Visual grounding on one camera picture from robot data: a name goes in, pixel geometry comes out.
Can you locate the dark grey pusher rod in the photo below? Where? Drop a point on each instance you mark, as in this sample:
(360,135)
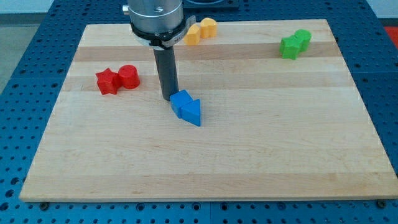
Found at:
(167,72)

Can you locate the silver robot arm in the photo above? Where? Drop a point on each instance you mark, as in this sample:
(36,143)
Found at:
(160,24)

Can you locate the red star block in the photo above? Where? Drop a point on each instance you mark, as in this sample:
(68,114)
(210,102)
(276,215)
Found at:
(108,82)

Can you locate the green star block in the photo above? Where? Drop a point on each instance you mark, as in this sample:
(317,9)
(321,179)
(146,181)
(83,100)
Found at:
(290,47)

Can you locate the yellow pentagon block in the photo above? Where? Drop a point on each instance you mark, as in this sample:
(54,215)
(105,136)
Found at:
(193,35)

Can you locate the red cylinder block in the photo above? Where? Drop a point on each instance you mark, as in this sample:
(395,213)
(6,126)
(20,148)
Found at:
(129,76)

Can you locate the blue cube block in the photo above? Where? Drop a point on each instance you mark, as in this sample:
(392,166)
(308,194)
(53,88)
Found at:
(178,100)

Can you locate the yellow heart block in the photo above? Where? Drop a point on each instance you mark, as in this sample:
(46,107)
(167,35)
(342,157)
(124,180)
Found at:
(208,27)

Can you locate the blue triangle block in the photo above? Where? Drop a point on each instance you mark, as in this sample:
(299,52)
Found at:
(191,112)

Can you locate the wooden board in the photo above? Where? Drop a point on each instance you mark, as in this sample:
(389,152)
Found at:
(271,128)

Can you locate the green cylinder block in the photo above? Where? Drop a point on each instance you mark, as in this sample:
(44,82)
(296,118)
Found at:
(304,36)

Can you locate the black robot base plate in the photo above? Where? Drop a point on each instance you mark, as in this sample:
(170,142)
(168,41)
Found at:
(211,4)

